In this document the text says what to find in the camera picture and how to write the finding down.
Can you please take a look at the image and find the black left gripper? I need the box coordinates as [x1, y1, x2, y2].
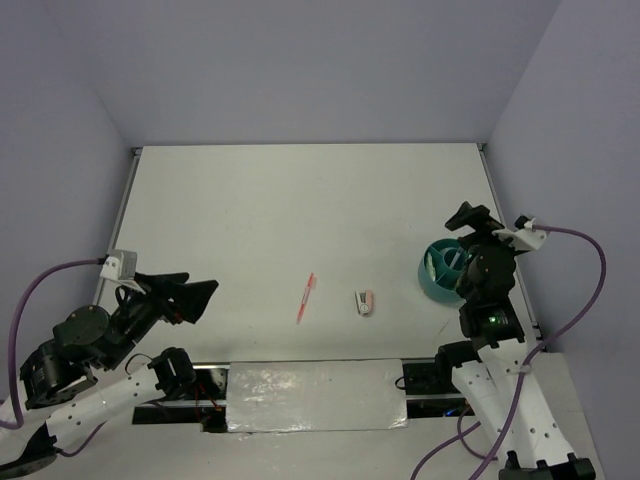
[104, 270, 220, 369]

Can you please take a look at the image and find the green translucent highlighter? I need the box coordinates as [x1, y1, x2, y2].
[425, 252, 437, 282]

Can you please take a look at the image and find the pink mini stapler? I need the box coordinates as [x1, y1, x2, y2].
[354, 290, 374, 317]

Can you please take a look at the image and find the pink red gel pen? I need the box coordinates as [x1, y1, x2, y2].
[296, 273, 316, 325]

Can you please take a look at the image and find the blue ballpoint pen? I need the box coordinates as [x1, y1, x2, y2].
[442, 248, 466, 269]

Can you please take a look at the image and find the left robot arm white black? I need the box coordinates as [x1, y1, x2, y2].
[1, 272, 219, 479]

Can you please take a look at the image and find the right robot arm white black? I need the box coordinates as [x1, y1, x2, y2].
[434, 202, 596, 479]

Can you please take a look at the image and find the teal round divided organizer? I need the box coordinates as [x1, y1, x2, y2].
[418, 238, 467, 305]

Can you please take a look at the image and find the silver foil covered panel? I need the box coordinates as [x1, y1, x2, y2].
[226, 359, 408, 433]

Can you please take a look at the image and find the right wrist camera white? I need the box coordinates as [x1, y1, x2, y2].
[495, 215, 548, 255]

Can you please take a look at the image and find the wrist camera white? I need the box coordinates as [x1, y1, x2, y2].
[100, 249, 138, 289]
[495, 215, 548, 255]

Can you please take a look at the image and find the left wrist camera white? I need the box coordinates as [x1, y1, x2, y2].
[100, 249, 138, 289]

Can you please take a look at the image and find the aluminium table edge rail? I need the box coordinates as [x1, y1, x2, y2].
[476, 143, 543, 346]

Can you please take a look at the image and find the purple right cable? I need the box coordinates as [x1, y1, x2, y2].
[409, 225, 609, 480]

